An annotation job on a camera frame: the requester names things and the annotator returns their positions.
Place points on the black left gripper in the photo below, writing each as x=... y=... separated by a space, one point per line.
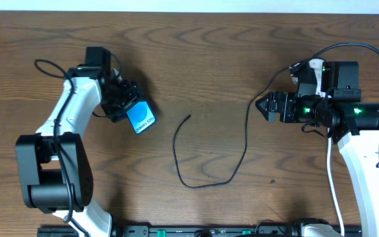
x=134 y=93

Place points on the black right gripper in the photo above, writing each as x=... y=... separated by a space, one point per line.
x=288 y=98

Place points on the blue Galaxy smartphone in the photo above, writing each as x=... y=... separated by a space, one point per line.
x=141 y=117

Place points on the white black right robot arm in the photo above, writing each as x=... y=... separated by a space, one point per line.
x=328 y=94

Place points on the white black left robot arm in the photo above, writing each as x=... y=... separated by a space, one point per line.
x=55 y=174

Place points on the white power strip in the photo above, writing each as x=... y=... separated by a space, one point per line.
x=317 y=74

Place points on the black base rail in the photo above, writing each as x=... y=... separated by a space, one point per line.
x=303 y=227

